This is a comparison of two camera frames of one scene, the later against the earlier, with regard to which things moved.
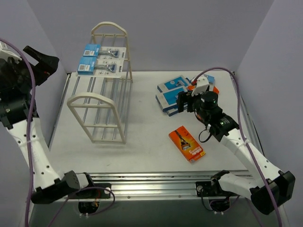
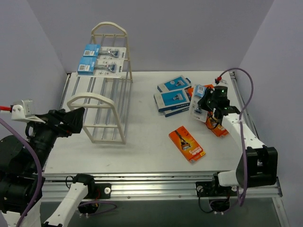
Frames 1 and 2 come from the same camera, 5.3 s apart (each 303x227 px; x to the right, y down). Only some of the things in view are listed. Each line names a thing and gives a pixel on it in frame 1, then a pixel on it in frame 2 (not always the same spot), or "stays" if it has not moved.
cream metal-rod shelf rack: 100,104 stays
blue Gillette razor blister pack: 95,50 stays
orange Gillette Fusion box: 186,144 stays
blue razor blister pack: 91,66 stays
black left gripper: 28,68 → 59,120
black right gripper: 183,101 → 206,101
